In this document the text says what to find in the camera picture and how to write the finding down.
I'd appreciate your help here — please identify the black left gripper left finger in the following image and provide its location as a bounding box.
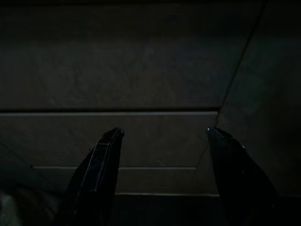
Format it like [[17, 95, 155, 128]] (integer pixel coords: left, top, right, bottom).
[[53, 127, 125, 226]]

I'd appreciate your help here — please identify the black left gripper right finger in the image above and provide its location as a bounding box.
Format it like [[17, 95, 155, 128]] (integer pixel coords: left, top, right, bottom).
[[206, 127, 281, 226]]

